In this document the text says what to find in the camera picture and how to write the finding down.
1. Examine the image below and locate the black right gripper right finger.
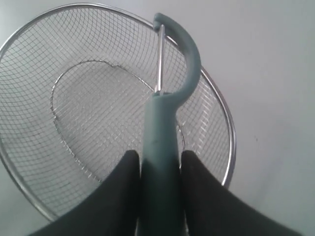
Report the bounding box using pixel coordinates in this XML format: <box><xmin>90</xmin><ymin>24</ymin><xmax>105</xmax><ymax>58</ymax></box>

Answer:
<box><xmin>181</xmin><ymin>150</ymin><xmax>299</xmax><ymax>236</ymax></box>

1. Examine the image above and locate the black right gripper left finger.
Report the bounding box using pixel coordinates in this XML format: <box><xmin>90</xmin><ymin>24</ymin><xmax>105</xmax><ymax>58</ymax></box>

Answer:
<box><xmin>33</xmin><ymin>150</ymin><xmax>140</xmax><ymax>236</ymax></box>

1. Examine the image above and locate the teal handled peeler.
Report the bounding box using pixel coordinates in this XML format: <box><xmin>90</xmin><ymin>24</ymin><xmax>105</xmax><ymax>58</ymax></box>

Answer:
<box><xmin>137</xmin><ymin>13</ymin><xmax>201</xmax><ymax>236</ymax></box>

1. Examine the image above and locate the metal wire mesh basket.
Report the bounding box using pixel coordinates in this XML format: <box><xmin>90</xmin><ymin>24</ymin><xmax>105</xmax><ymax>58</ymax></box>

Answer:
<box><xmin>0</xmin><ymin>2</ymin><xmax>237</xmax><ymax>222</ymax></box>

